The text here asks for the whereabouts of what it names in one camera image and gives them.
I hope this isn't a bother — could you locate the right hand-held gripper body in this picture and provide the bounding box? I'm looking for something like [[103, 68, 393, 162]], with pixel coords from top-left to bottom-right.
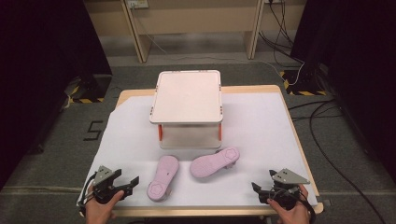
[[259, 168, 311, 210]]

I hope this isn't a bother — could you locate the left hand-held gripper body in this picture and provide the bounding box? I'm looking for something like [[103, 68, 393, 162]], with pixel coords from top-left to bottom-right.
[[92, 165, 132, 205]]

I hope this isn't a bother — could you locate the pink child's shoe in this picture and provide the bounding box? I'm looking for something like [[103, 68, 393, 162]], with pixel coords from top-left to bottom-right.
[[146, 155, 180, 203], [189, 146, 241, 179]]

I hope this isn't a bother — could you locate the white shoe box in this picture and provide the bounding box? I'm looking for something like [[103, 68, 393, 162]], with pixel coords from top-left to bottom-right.
[[148, 69, 224, 150]]

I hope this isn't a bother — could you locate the person's left hand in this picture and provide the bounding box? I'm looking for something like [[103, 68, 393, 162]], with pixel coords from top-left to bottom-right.
[[85, 185, 125, 224]]

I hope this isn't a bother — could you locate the person's right hand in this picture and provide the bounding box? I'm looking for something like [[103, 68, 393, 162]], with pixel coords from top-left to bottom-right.
[[266, 184, 311, 224]]

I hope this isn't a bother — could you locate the white table mat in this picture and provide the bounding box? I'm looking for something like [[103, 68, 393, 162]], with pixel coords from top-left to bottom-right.
[[76, 91, 318, 208]]

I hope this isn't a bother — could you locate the black tape floor mark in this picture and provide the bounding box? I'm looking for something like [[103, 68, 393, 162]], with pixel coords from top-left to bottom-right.
[[82, 119, 104, 142]]

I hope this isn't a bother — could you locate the wooden table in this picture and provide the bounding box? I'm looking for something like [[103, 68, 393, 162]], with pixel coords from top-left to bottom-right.
[[78, 84, 325, 218]]

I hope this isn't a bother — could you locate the black stand base, striped tape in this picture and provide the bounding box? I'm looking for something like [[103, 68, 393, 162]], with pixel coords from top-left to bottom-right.
[[279, 69, 329, 97], [66, 74, 113, 105]]

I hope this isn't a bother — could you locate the black curtain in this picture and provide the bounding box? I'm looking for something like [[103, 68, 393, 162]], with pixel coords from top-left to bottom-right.
[[0, 0, 113, 191], [290, 0, 396, 185]]

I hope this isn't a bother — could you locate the beige wooden desk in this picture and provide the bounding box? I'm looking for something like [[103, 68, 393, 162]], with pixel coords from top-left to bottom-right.
[[83, 0, 308, 64]]

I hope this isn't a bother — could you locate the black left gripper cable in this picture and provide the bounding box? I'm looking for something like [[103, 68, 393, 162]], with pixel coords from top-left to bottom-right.
[[77, 173, 98, 217]]

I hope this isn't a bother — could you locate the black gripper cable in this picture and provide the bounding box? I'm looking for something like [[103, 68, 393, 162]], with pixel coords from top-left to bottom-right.
[[77, 173, 98, 217], [297, 190, 318, 224]]

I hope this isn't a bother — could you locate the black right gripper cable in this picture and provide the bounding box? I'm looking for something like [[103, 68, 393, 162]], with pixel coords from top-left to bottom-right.
[[297, 190, 318, 224]]

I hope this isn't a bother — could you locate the black floor cable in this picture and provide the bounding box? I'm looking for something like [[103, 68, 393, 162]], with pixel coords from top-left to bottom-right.
[[287, 98, 388, 224]]

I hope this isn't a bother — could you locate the thin white cable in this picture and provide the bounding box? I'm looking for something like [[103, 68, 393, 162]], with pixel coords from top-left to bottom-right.
[[130, 7, 305, 88]]

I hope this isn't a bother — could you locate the bundle of black hanging cables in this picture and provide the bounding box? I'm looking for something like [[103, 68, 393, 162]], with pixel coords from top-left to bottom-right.
[[257, 0, 305, 67]]

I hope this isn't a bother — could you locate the white wall socket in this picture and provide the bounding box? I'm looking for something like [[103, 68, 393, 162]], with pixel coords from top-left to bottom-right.
[[126, 0, 150, 9]]

